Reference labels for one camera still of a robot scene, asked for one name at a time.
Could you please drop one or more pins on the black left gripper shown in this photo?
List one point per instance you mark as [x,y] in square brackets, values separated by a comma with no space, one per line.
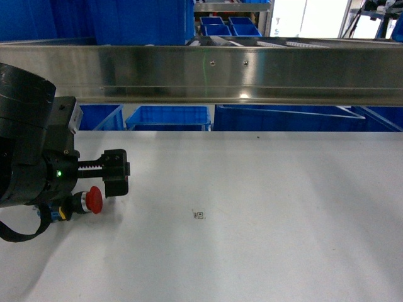
[54,176]

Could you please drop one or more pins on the red mushroom push button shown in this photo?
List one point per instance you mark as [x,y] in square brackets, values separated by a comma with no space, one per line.
[63,204]

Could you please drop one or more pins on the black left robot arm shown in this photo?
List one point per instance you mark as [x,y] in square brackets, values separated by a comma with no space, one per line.
[26,104]

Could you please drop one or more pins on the large blue crate upper shelf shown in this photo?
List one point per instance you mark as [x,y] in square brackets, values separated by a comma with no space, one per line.
[108,22]

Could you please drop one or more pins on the stainless steel shelf beam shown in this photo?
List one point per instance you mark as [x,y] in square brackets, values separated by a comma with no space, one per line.
[217,75]

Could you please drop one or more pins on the blue bin behind table left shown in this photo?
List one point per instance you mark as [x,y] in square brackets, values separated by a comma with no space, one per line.
[102,117]

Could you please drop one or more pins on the blue bin behind table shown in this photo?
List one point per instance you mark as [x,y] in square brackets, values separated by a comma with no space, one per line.
[102,117]
[169,118]

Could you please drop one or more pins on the blue bin behind table middle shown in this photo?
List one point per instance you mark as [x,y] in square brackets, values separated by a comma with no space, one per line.
[169,118]

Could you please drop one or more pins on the small QR code sticker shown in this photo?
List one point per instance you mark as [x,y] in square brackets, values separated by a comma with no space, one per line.
[198,213]

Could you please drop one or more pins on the large blue bin behind right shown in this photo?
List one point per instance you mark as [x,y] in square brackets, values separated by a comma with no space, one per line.
[307,118]

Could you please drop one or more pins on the small blue bin far left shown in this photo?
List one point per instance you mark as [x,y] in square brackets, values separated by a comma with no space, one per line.
[214,26]

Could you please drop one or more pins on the small blue bin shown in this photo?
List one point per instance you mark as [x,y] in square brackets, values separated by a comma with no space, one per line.
[214,26]
[243,26]

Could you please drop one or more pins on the small blue bin far right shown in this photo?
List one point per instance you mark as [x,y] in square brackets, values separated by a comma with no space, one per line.
[243,26]

